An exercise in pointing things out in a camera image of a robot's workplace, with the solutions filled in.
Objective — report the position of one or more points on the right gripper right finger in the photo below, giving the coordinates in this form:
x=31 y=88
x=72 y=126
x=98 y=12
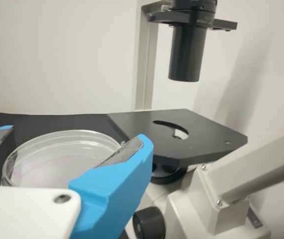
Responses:
x=117 y=184

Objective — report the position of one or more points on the petri dish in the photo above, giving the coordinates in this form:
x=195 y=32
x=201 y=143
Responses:
x=57 y=159

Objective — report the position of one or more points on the cream microscope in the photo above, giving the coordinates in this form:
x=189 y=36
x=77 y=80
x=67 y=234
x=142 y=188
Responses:
x=201 y=149

